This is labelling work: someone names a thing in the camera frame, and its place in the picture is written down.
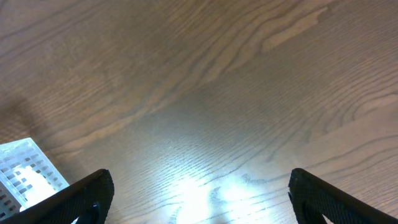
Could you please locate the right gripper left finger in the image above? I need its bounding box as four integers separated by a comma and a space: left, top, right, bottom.
1, 169, 114, 224

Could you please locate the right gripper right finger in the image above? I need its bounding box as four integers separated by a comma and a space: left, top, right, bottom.
289, 168, 397, 224

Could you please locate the clear plastic basket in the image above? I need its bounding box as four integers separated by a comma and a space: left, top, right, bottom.
0, 138, 69, 220

